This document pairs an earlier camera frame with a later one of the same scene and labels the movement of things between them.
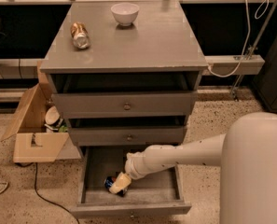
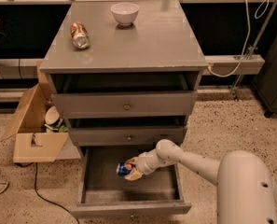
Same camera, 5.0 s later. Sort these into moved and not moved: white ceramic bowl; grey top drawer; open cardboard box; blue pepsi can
Moved: blue pepsi can
Not moved: white ceramic bowl; grey top drawer; open cardboard box
